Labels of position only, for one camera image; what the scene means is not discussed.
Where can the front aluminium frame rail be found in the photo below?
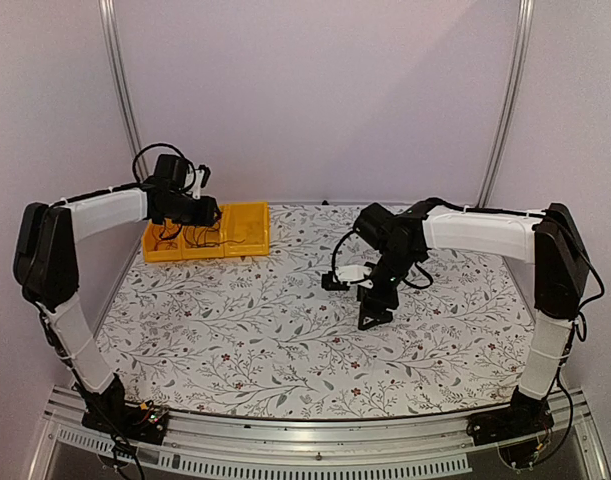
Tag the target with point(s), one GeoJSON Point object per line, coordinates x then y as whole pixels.
{"type": "Point", "coordinates": [203, 446]}

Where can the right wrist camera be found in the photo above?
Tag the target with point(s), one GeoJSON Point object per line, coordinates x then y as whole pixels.
{"type": "Point", "coordinates": [342, 278]}

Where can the left aluminium post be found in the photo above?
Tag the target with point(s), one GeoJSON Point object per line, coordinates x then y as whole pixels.
{"type": "Point", "coordinates": [111, 37]}

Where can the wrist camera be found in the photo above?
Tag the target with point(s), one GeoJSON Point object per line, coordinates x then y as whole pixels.
{"type": "Point", "coordinates": [342, 278]}
{"type": "Point", "coordinates": [200, 178]}

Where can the right yellow bin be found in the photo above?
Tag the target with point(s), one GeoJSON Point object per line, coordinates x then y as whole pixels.
{"type": "Point", "coordinates": [246, 229]}

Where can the left yellow bin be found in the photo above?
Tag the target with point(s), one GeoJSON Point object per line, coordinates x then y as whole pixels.
{"type": "Point", "coordinates": [160, 243]}

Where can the floral tablecloth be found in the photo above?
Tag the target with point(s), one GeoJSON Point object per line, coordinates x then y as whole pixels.
{"type": "Point", "coordinates": [260, 337]}

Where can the right aluminium post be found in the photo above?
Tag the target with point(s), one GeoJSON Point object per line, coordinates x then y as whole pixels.
{"type": "Point", "coordinates": [511, 95]}

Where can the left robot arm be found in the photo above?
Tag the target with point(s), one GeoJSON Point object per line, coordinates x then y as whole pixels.
{"type": "Point", "coordinates": [46, 263]}

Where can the aluminium post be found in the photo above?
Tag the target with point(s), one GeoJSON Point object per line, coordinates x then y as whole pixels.
{"type": "Point", "coordinates": [111, 37]}
{"type": "Point", "coordinates": [511, 95]}

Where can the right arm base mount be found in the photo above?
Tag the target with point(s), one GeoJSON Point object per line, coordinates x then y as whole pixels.
{"type": "Point", "coordinates": [525, 420]}

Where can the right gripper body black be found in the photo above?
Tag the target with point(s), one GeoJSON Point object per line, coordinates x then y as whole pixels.
{"type": "Point", "coordinates": [390, 297]}

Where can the middle yellow bin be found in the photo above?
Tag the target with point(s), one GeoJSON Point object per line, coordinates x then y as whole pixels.
{"type": "Point", "coordinates": [200, 243]}

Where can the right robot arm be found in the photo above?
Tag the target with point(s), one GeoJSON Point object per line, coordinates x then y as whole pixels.
{"type": "Point", "coordinates": [510, 250]}

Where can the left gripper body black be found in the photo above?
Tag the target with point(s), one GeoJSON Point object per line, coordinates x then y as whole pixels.
{"type": "Point", "coordinates": [195, 216]}

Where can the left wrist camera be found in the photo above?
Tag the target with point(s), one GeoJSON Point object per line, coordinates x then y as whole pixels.
{"type": "Point", "coordinates": [200, 178]}

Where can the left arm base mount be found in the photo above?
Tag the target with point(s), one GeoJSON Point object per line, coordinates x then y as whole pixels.
{"type": "Point", "coordinates": [146, 423]}

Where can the yellow bin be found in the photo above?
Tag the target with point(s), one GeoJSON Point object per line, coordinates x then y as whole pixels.
{"type": "Point", "coordinates": [200, 243]}
{"type": "Point", "coordinates": [160, 243]}
{"type": "Point", "coordinates": [246, 229]}

